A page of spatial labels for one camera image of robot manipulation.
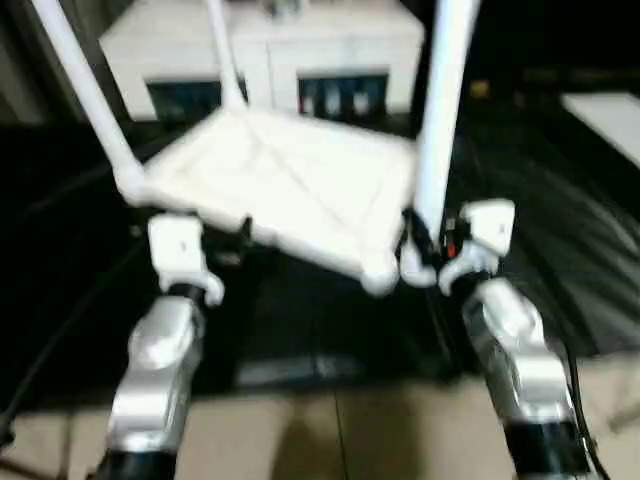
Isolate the white plastic table top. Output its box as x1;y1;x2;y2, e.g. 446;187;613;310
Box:
142;107;421;296

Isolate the white plastic table leg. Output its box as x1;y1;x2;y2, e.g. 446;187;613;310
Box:
205;0;250;116
32;0;149;206
399;0;482;287

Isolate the black work mat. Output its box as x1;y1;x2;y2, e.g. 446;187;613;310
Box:
0;99;640;401

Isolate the white cabinet with glass doors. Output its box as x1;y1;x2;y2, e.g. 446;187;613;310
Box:
98;0;426;121

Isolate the grey curtain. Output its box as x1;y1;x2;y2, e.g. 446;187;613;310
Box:
0;0;116;126

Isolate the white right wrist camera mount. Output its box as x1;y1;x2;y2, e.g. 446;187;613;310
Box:
438;198;516;295

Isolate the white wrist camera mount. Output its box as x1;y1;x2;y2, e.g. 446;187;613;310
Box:
438;198;516;295
146;214;225;307

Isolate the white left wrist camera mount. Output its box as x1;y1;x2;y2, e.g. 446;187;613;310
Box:
146;214;225;307

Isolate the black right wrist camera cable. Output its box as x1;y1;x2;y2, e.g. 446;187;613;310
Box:
564;344;609;480

